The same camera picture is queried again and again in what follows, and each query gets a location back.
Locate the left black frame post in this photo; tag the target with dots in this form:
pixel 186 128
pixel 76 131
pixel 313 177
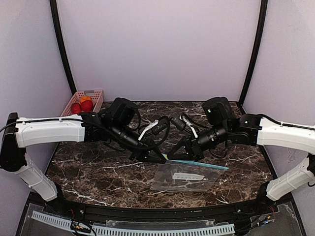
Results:
pixel 61 45

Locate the white slotted cable duct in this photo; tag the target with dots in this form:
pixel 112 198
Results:
pixel 124 228

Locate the right black frame post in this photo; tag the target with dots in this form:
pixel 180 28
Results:
pixel 255 51

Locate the red apple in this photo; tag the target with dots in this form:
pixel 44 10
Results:
pixel 87 106
pixel 76 108

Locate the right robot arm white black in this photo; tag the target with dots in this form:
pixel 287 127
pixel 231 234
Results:
pixel 252 130

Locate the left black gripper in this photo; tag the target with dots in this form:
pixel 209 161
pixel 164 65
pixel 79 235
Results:
pixel 141 150

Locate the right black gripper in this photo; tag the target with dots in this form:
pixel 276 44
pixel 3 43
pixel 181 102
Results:
pixel 191 148

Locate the clear zip top bag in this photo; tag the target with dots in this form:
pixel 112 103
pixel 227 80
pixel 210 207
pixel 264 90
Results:
pixel 186 176

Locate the red apple right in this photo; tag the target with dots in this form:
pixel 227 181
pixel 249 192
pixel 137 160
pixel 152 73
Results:
pixel 87 106

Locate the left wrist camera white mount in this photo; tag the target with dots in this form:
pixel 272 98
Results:
pixel 155 127

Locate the black frame post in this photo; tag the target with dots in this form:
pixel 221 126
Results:
pixel 61 45
pixel 255 51

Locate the black front rail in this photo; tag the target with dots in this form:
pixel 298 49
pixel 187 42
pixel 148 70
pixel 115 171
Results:
pixel 235 213

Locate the red apple left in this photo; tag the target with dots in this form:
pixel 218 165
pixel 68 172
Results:
pixel 76 108

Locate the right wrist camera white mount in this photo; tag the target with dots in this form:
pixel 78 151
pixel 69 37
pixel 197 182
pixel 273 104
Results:
pixel 183 124

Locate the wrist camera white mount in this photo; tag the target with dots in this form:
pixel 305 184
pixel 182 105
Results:
pixel 183 124
pixel 155 127

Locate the orange tangerine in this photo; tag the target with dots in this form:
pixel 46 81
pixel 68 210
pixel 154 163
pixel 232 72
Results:
pixel 84 98

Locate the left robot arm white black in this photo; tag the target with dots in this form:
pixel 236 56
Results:
pixel 107 125

